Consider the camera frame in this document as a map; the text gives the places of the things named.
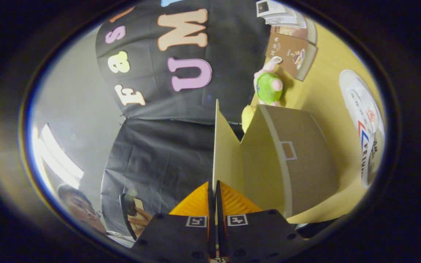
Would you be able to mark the white patterned book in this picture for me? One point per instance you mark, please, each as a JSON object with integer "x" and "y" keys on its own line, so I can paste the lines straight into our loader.
{"x": 291, "y": 21}

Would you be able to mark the brown book with cake picture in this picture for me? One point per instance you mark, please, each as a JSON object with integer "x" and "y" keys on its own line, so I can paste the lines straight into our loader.
{"x": 287, "y": 54}

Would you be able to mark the pink and green plush toy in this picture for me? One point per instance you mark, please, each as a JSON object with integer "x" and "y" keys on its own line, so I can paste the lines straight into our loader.
{"x": 269, "y": 87}

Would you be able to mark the black phone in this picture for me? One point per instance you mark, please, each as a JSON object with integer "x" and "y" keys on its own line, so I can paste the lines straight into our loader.
{"x": 127, "y": 206}

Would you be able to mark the ceiling light panel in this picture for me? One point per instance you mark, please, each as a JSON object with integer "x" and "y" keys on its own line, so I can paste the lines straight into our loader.
{"x": 59, "y": 157}

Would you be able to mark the yellow plush toy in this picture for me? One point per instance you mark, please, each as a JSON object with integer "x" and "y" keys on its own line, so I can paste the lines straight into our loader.
{"x": 247, "y": 117}

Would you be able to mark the black backdrop cloth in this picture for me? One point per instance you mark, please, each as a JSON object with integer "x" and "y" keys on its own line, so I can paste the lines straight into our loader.
{"x": 159, "y": 160}

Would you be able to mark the brown cardboard storage box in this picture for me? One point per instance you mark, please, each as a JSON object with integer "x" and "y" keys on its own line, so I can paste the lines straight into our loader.
{"x": 305, "y": 157}

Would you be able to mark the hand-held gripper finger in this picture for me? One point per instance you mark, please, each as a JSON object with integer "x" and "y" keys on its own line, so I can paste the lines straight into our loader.
{"x": 212, "y": 226}
{"x": 220, "y": 230}

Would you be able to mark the white striped shoe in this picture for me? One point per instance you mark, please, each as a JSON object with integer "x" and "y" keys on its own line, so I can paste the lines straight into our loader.
{"x": 360, "y": 102}

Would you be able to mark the dark brown photo book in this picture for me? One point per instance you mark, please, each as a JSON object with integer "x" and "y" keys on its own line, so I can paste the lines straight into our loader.
{"x": 294, "y": 32}

